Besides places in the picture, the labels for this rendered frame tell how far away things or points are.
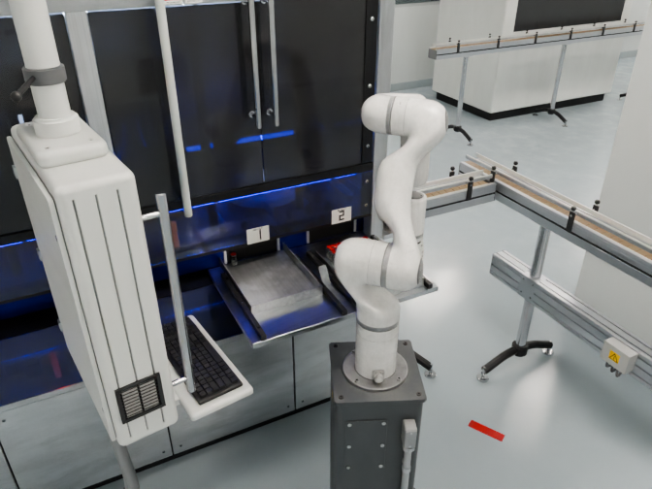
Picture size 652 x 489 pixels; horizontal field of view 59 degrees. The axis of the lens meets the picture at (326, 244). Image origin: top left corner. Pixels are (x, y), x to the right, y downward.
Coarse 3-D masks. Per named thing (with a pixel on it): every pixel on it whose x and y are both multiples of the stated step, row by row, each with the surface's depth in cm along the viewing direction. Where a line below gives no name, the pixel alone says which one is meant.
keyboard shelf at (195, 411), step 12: (216, 348) 186; (168, 360) 181; (228, 360) 181; (180, 384) 171; (180, 396) 167; (192, 396) 167; (228, 396) 167; (240, 396) 168; (192, 408) 163; (204, 408) 163; (216, 408) 165; (192, 420) 162
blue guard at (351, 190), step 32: (288, 192) 205; (320, 192) 211; (352, 192) 218; (192, 224) 193; (224, 224) 199; (256, 224) 205; (288, 224) 211; (320, 224) 218; (0, 256) 169; (32, 256) 174; (160, 256) 193; (0, 288) 174; (32, 288) 178
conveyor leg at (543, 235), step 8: (544, 232) 255; (544, 240) 257; (536, 248) 261; (544, 248) 259; (536, 256) 262; (544, 256) 262; (536, 264) 264; (536, 272) 265; (528, 304) 275; (528, 312) 277; (520, 320) 282; (528, 320) 279; (520, 328) 283; (528, 328) 282; (520, 336) 285; (520, 344) 287
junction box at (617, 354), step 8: (608, 344) 228; (616, 344) 227; (624, 344) 227; (608, 352) 229; (616, 352) 226; (624, 352) 223; (632, 352) 223; (608, 360) 230; (616, 360) 226; (624, 360) 223; (632, 360) 222; (616, 368) 227; (624, 368) 224; (632, 368) 225
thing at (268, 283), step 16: (256, 256) 220; (272, 256) 220; (288, 256) 220; (224, 272) 210; (240, 272) 211; (256, 272) 211; (272, 272) 211; (288, 272) 211; (304, 272) 209; (240, 288) 196; (256, 288) 202; (272, 288) 202; (288, 288) 202; (304, 288) 202; (320, 288) 197; (256, 304) 194; (272, 304) 190; (288, 304) 194
